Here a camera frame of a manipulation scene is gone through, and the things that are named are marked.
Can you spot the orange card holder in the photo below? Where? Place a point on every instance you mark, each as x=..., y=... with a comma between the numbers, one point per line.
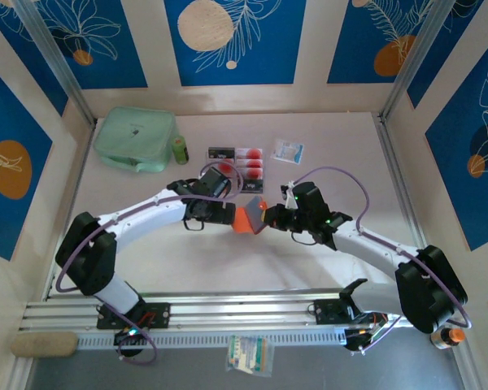
x=244, y=223

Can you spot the black VIP card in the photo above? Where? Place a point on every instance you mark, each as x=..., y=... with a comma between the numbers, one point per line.
x=221, y=153
x=252, y=186

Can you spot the translucent red circle card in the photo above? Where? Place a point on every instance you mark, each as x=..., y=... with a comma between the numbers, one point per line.
x=227, y=165
x=251, y=173
x=250, y=163

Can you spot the pack of red balls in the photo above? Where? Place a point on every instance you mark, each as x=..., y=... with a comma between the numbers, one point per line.
x=250, y=153

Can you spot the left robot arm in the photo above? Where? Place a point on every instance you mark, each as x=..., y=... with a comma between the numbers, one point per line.
x=146, y=213

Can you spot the white blue gauze packet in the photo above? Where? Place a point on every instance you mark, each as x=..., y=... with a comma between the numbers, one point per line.
x=286, y=151

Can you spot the green plastic bottle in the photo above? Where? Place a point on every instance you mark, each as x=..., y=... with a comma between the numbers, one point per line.
x=179, y=152

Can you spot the mint green medicine bag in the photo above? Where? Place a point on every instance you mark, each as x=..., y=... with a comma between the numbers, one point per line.
x=134, y=134

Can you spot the clear bag of plasters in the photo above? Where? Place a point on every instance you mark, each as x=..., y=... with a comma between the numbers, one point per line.
x=250, y=353

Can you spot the brown bottle orange cap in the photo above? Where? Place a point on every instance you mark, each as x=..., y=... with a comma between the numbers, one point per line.
x=445, y=340

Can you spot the beige sponge block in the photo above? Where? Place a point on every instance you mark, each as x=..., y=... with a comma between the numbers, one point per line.
x=44, y=344

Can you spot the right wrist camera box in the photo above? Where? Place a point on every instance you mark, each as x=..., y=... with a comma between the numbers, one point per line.
x=311, y=197

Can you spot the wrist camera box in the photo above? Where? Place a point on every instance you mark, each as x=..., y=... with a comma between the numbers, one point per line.
x=213, y=183
x=311, y=197

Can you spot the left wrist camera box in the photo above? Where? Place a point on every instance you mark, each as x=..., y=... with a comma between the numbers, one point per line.
x=213, y=183

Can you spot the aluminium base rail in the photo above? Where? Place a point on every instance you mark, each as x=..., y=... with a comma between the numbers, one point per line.
x=227, y=313

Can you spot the aluminium table side rail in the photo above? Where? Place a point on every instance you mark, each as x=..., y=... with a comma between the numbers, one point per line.
x=71, y=211
x=398, y=183

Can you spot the aluminium frame post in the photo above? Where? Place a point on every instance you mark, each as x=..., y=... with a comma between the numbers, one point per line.
x=415, y=61
x=55, y=61

